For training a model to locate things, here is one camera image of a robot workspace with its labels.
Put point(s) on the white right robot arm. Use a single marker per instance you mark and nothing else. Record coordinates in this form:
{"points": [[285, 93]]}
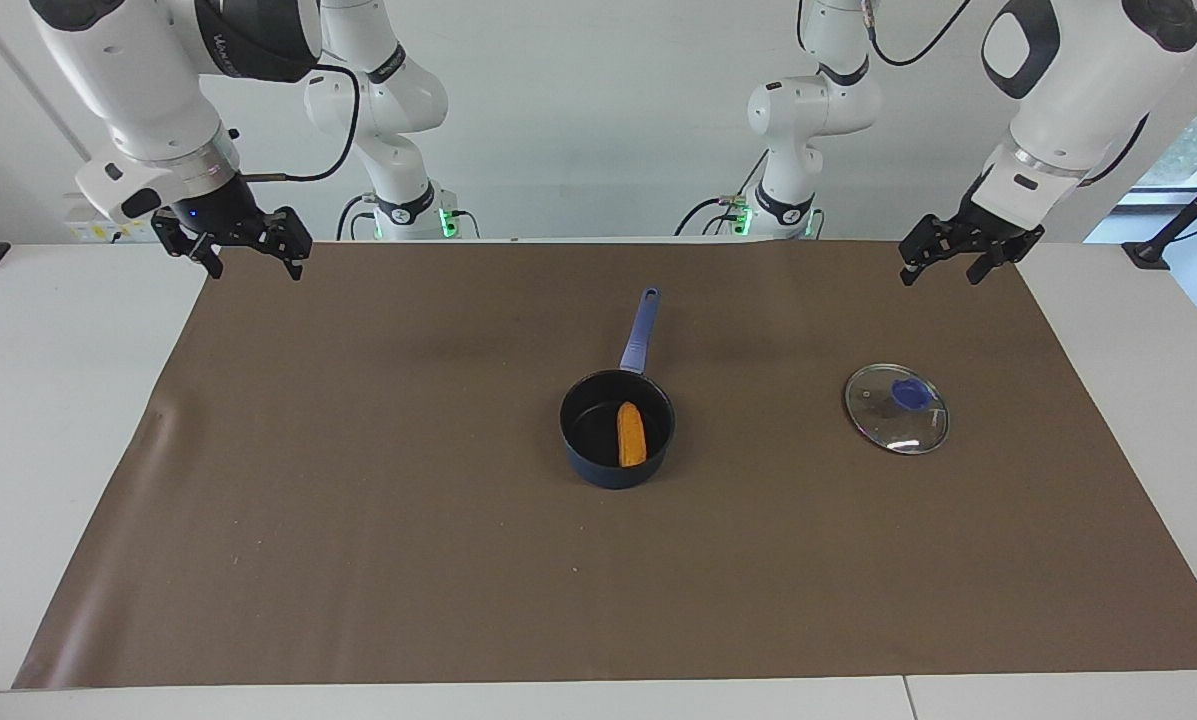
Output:
{"points": [[148, 90]]}

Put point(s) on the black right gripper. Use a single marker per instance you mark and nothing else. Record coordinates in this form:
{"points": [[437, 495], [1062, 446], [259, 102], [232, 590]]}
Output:
{"points": [[223, 212]]}

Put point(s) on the yellow corn cob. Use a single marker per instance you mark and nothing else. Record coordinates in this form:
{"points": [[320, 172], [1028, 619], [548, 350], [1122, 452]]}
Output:
{"points": [[631, 435]]}

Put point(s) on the glass lid with blue knob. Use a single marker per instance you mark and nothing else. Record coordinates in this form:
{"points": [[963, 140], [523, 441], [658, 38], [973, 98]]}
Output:
{"points": [[898, 415]]}

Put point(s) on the white wall socket box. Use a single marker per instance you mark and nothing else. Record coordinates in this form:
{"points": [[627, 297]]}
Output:
{"points": [[83, 222]]}

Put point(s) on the brown table mat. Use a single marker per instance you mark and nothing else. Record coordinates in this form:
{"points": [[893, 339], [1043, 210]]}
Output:
{"points": [[658, 580]]}

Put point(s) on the black angled stand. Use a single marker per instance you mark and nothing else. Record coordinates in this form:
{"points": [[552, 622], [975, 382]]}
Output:
{"points": [[1173, 225]]}

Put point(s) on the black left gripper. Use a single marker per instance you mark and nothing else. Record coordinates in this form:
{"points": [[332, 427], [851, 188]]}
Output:
{"points": [[983, 228]]}

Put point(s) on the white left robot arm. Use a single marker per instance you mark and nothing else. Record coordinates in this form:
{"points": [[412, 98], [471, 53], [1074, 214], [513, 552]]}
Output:
{"points": [[1068, 100]]}

